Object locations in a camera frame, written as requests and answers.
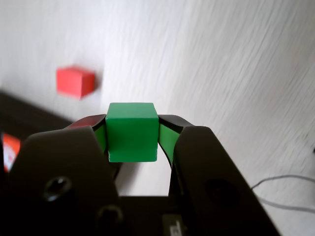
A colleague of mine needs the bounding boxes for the thin wire bundle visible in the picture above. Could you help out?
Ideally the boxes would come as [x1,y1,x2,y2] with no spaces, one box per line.
[250,174,315,212]

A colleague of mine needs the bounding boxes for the black box tray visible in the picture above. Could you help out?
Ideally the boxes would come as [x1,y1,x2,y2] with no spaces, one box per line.
[0,89,82,177]

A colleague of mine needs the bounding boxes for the red wooden cube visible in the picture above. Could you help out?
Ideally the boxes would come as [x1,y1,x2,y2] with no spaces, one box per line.
[56,64,96,100]

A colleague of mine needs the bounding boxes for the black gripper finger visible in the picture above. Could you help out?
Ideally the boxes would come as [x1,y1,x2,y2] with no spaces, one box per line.
[157,114,283,236]
[0,114,129,236]

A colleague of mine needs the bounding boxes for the green wooden cube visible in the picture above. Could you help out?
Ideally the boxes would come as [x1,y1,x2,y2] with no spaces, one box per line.
[105,102,159,163]

